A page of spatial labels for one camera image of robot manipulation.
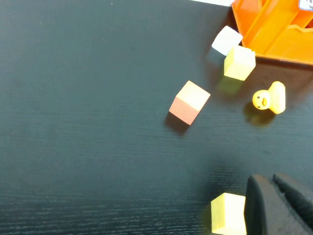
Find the paper label with spoon character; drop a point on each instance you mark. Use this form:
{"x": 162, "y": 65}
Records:
{"x": 306, "y": 4}

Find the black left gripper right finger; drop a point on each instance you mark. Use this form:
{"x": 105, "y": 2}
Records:
{"x": 298, "y": 193}

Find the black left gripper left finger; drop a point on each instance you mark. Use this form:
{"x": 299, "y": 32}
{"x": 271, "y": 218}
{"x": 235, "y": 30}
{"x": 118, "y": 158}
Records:
{"x": 266, "y": 213}

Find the orange plastic cutlery holder crate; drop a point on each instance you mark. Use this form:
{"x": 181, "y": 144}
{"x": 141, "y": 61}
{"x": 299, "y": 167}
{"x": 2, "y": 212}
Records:
{"x": 276, "y": 36}

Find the white foam cube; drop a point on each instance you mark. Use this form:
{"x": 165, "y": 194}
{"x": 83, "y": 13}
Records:
{"x": 226, "y": 40}

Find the salmon orange foam cube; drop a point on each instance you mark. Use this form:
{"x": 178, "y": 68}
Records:
{"x": 189, "y": 102}

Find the yellow rubber duck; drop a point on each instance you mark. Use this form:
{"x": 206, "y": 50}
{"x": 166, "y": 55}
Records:
{"x": 271, "y": 98}

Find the yellow foam cube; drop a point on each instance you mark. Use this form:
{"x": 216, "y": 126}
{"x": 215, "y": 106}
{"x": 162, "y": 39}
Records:
{"x": 227, "y": 213}
{"x": 239, "y": 63}

